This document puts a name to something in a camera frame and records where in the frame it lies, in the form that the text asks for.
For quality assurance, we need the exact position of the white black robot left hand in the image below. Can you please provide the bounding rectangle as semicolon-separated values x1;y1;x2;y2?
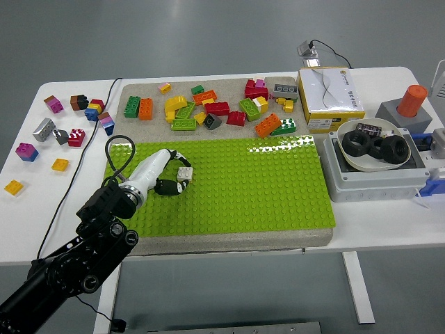
120;148;195;198

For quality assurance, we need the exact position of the lime green long toy brick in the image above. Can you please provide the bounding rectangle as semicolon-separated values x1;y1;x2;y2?
170;118;197;132
238;97;261;122
175;101;197;120

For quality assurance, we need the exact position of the orange long toy brick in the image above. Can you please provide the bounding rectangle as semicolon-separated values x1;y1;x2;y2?
192;90;218;106
138;97;154;121
253;113;282;138

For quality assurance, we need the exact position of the dark green long toy brick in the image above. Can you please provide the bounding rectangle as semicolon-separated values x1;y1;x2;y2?
124;95;142;119

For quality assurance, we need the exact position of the yellow arch toy brick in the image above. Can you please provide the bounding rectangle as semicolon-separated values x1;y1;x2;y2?
164;95;188;113

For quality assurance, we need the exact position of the blue yellow toy brick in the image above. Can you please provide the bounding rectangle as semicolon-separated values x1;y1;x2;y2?
84;103;102;122

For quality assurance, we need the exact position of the grey slope toy brick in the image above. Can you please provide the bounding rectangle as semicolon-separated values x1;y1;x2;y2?
51;128;70;145

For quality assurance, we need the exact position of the red long toy brick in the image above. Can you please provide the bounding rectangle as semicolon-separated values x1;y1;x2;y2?
204;102;231;117

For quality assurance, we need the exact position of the green studded baseplate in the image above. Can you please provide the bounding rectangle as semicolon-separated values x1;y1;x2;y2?
103;135;337;237

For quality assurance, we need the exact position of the brown black toy brick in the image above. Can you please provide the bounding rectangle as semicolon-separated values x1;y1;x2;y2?
70;94;90;112

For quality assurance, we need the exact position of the red square toy brick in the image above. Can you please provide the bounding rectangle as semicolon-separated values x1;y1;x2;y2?
226;111;247;127

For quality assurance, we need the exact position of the silver toy brick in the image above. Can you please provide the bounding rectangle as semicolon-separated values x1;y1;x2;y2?
32;117;58;143

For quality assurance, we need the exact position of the pink brown toy brick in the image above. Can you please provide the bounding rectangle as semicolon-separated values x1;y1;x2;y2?
43;95;65;114

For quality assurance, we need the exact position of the magenta blue toy brick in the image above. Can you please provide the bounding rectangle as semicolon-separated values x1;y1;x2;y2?
15;142;40;163

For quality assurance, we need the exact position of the white yellow toy brick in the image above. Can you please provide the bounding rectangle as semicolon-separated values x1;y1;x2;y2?
252;96;270;114

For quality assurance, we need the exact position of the large red toy brick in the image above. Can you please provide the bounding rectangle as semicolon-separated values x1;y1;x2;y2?
244;79;270;102

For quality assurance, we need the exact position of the grey long toy brick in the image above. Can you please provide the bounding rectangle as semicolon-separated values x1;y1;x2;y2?
273;83;299;100

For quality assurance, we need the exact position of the grey-brown foam mat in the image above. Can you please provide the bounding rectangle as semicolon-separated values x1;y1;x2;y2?
111;75;335;257

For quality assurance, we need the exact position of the pink blue brown brick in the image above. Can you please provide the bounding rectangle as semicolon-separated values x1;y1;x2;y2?
97;111;115;136

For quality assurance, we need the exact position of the red white printed brick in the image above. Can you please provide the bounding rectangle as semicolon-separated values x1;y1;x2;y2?
67;127;87;148

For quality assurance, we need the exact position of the grey black slope brick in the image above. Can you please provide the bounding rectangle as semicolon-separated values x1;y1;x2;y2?
202;113;223;130

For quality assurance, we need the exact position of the green white printed brick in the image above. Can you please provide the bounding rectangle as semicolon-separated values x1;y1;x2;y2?
270;118;297;136

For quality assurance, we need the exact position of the white table leg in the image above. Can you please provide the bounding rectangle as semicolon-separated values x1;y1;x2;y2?
341;250;375;325
92;267;122;334

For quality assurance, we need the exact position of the white yellow cardboard box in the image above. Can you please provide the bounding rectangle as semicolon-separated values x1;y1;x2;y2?
298;66;366;134

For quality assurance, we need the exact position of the small silver clear device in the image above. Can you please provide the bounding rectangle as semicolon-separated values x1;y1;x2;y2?
297;40;320;69

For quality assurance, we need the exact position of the large black hex nut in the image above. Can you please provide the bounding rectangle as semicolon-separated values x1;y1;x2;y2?
379;134;413;164
341;130;373;156

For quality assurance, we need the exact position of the cream bowl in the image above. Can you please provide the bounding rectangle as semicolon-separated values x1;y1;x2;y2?
337;117;417;173

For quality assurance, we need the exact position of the dark striped block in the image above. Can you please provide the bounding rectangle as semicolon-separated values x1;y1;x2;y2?
356;122;383;137

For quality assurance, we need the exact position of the small black hex nut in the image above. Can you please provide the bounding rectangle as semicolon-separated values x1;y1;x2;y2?
367;136;387;160

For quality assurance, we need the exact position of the grey plastic junction box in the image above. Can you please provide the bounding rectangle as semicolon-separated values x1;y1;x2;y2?
322;127;430;203

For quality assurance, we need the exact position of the orange cylinder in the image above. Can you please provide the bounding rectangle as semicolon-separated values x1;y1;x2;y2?
396;84;428;118

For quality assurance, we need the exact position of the white zip tie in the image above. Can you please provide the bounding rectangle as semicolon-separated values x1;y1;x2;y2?
413;189;432;210

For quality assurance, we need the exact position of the blue plastic fixture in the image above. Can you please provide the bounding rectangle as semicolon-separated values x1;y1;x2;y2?
416;170;445;198

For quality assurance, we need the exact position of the small grey block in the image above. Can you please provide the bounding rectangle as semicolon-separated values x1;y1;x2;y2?
430;127;445;156

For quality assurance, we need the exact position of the black plug with thin cord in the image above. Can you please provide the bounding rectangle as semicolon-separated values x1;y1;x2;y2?
74;294;127;331

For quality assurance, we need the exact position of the thin black device cable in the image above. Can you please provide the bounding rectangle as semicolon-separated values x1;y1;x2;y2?
310;39;353;69

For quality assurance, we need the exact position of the blue black bracket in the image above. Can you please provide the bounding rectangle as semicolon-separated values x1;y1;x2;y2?
410;131;434;152

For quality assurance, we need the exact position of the white perforated rail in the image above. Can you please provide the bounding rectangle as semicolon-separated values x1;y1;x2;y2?
419;150;445;171

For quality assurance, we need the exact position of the white frame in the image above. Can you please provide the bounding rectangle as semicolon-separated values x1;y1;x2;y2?
428;58;445;100

